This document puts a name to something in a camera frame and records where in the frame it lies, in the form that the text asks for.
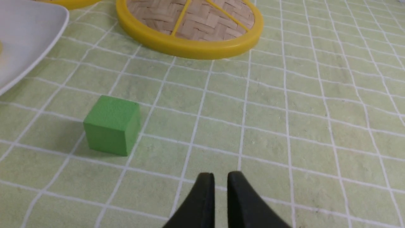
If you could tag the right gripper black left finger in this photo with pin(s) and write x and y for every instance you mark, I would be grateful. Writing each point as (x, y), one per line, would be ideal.
(198, 208)

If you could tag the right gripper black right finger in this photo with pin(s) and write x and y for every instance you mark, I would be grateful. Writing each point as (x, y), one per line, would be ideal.
(245, 208)

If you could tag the white square plate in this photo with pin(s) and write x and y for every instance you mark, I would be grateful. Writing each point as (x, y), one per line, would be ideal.
(28, 31)

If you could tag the green checkered tablecloth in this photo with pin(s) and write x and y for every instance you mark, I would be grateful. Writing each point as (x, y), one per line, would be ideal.
(313, 116)

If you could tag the green foam cube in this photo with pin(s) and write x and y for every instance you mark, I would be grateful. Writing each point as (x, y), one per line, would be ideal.
(112, 125)

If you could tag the woven steamer lid, yellow rim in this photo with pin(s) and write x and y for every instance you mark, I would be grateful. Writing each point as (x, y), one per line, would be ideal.
(195, 29)

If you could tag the bamboo steamer basket, yellow rims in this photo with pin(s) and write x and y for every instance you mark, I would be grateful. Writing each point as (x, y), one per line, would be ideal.
(71, 4)

